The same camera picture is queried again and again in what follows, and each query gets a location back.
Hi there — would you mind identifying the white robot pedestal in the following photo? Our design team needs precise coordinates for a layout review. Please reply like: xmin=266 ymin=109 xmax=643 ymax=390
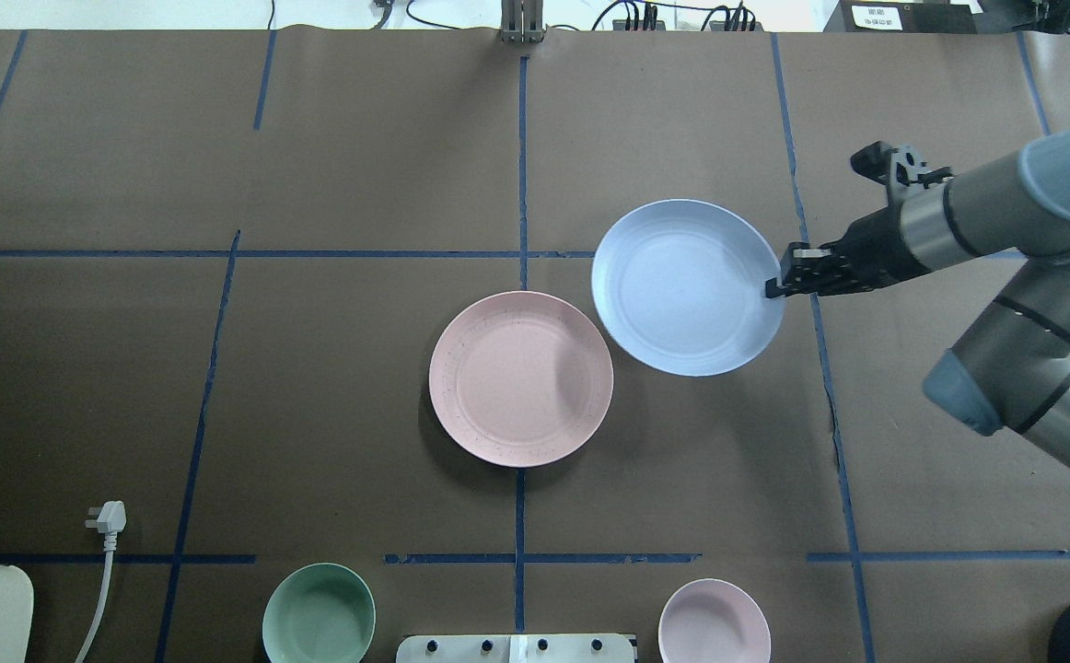
xmin=395 ymin=633 xmax=639 ymax=662

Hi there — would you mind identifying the black box with label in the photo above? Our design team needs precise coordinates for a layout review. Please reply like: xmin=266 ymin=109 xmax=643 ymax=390
xmin=821 ymin=1 xmax=977 ymax=34

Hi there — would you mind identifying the white toaster cable with plug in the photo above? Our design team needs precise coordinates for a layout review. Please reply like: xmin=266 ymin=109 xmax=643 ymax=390
xmin=73 ymin=500 xmax=127 ymax=663

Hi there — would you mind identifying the green bowl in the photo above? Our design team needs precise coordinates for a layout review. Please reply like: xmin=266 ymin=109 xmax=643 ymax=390
xmin=262 ymin=562 xmax=377 ymax=662

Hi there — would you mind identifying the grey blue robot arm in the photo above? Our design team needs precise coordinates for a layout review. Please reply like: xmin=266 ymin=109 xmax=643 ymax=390
xmin=765 ymin=129 xmax=1070 ymax=471

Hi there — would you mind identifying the pink plate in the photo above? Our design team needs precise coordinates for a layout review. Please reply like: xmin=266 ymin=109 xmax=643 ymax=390
xmin=428 ymin=291 xmax=614 ymax=469

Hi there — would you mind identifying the blue plate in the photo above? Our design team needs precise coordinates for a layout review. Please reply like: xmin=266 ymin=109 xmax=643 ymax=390
xmin=590 ymin=200 xmax=785 ymax=377

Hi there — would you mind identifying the pink bowl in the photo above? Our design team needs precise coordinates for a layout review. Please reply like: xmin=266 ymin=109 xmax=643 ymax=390
xmin=657 ymin=579 xmax=773 ymax=662

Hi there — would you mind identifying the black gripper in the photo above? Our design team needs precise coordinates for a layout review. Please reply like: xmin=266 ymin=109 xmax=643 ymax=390
xmin=765 ymin=207 xmax=930 ymax=299

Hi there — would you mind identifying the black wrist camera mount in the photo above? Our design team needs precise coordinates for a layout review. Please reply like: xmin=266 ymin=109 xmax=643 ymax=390
xmin=849 ymin=140 xmax=956 ymax=207

